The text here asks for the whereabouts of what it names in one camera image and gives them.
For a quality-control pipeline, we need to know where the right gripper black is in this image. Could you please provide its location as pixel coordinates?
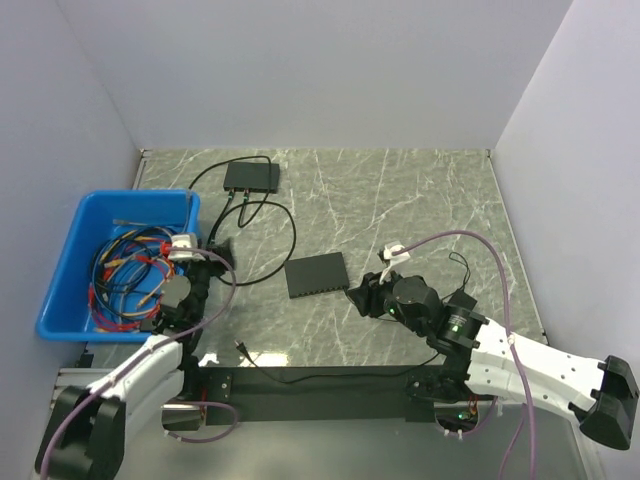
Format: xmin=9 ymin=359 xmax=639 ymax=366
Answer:
xmin=347 ymin=264 xmax=428 ymax=337

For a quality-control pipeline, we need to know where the black network switch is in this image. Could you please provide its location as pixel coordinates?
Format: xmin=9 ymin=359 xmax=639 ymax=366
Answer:
xmin=223 ymin=162 xmax=280 ymax=194
xmin=284 ymin=252 xmax=349 ymax=299

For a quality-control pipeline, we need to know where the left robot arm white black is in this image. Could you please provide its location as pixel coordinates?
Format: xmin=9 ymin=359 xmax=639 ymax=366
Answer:
xmin=34 ymin=239 xmax=235 ymax=479

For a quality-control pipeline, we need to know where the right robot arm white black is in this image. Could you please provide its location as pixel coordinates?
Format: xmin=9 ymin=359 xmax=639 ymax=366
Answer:
xmin=346 ymin=273 xmax=639 ymax=451

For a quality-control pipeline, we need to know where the blue plastic bin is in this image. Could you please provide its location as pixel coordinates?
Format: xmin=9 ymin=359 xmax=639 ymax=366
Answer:
xmin=36 ymin=189 xmax=200 ymax=343

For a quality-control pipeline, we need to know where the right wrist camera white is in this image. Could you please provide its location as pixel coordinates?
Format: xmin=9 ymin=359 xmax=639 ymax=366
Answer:
xmin=378 ymin=242 xmax=411 ymax=284

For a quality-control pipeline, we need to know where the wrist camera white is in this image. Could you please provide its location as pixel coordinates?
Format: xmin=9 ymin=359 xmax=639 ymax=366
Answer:
xmin=378 ymin=242 xmax=411 ymax=284
xmin=160 ymin=232 xmax=204 ymax=263

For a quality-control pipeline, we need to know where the bundle of coloured cables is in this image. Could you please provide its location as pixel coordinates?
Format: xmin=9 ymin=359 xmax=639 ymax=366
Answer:
xmin=87 ymin=217 xmax=193 ymax=334

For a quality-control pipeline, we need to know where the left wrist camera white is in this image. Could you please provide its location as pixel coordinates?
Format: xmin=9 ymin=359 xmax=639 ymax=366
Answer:
xmin=160 ymin=232 xmax=204 ymax=263

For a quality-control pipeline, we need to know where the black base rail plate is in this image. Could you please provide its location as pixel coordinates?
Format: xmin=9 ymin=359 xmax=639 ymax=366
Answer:
xmin=201 ymin=364 xmax=490 ymax=422

